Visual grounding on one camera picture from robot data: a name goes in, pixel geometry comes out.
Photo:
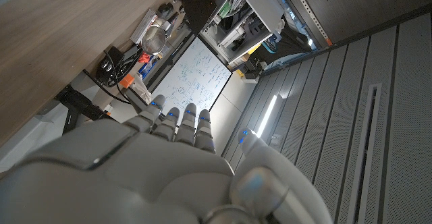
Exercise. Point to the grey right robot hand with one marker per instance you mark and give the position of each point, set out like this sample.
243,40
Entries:
152,176

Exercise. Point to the white plastic bag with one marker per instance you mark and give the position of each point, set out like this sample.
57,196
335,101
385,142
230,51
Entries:
141,89

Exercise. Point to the orange cube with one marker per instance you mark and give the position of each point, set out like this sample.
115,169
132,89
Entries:
127,81

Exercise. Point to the blue storage bin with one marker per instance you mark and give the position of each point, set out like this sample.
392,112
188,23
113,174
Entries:
146,69

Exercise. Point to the whiteboard with blue writing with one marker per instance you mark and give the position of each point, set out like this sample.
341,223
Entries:
195,75

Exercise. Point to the red crumpled wrapper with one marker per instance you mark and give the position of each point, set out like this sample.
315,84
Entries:
144,57

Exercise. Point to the long white box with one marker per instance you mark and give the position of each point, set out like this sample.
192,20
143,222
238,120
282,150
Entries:
143,26

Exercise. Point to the black computer mouse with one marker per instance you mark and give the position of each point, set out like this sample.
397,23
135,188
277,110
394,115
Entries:
165,9

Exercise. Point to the white shelf unit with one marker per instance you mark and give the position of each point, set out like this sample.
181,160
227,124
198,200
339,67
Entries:
256,4

